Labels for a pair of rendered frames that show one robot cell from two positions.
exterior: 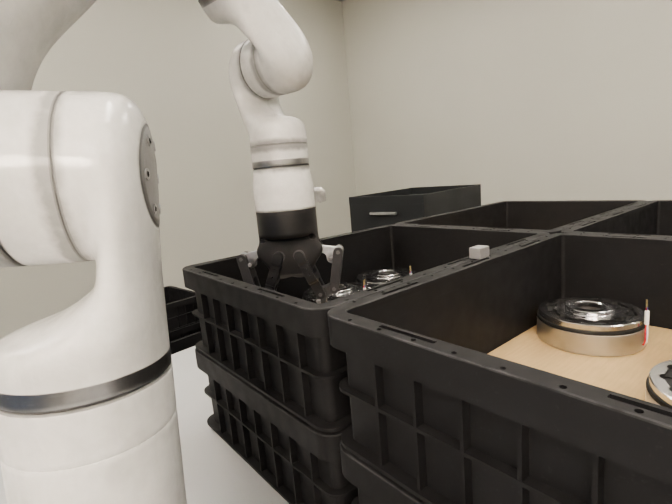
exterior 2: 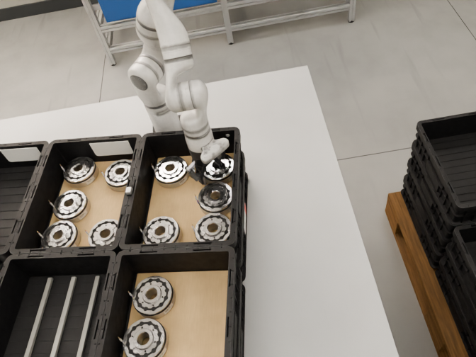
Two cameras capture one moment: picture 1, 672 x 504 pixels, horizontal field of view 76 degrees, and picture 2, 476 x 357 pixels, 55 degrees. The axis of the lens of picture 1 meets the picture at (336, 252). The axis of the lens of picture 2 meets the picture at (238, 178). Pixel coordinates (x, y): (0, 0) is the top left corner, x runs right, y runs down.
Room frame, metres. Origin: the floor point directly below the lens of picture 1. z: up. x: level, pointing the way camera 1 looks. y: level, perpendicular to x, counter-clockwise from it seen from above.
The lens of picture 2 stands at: (1.26, -0.43, 1.90)
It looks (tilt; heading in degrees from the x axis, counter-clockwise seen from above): 52 degrees down; 141
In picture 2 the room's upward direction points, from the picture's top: 13 degrees counter-clockwise
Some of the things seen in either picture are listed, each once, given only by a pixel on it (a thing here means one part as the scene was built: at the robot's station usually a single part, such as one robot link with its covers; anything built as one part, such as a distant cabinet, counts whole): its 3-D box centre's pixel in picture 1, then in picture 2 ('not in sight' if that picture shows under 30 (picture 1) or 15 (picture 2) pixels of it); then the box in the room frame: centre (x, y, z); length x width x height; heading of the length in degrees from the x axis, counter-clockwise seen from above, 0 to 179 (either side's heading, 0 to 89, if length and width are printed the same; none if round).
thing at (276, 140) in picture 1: (269, 103); (193, 108); (0.55, 0.06, 1.12); 0.09 x 0.07 x 0.15; 48
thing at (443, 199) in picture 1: (419, 272); not in sight; (2.33, -0.45, 0.45); 0.62 x 0.45 x 0.90; 136
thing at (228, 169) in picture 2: not in sight; (217, 166); (0.55, 0.09, 0.86); 0.10 x 0.10 x 0.01
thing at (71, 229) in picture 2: not in sight; (59, 236); (0.34, -0.36, 0.86); 0.10 x 0.10 x 0.01
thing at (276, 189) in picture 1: (285, 183); (202, 137); (0.56, 0.06, 1.02); 0.11 x 0.09 x 0.06; 175
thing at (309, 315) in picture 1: (369, 258); (184, 185); (0.56, -0.04, 0.92); 0.40 x 0.30 x 0.02; 129
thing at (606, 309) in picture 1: (589, 307); (105, 234); (0.45, -0.27, 0.86); 0.05 x 0.05 x 0.01
